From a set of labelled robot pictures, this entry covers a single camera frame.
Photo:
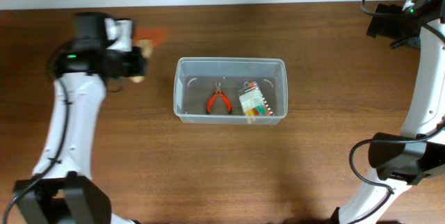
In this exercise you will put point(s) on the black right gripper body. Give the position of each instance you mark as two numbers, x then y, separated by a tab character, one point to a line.
377	26

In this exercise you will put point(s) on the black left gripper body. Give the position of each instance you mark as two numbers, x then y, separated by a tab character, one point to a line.
137	64

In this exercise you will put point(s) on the orange scraper wooden handle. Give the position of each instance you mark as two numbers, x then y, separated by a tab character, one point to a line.
147	40

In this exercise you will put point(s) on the red handled pliers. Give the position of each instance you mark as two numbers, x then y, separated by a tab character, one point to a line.
218	95

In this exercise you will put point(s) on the marker pack clear case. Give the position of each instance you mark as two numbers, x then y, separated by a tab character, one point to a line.
244	99

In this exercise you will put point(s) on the orange socket bit holder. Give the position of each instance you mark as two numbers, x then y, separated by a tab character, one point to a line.
267	105

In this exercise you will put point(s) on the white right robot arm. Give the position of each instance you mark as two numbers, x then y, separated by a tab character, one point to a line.
389	165

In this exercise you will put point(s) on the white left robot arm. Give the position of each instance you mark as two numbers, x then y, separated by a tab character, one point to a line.
61	189

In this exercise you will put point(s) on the clear plastic container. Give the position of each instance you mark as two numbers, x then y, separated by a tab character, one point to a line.
195	81

